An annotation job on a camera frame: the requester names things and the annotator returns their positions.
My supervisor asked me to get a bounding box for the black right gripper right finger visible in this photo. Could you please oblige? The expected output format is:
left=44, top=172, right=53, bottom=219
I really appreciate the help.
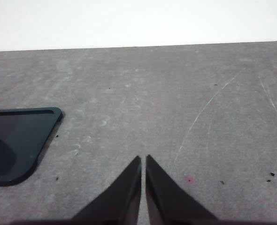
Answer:
left=145, top=154, right=220, bottom=225

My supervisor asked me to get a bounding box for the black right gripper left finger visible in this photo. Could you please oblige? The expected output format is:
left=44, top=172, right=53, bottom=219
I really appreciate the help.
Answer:
left=70, top=155, right=142, bottom=225

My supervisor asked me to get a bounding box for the black rectangular tray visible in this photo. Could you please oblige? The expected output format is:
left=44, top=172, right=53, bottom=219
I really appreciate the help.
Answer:
left=0, top=107, right=64, bottom=187

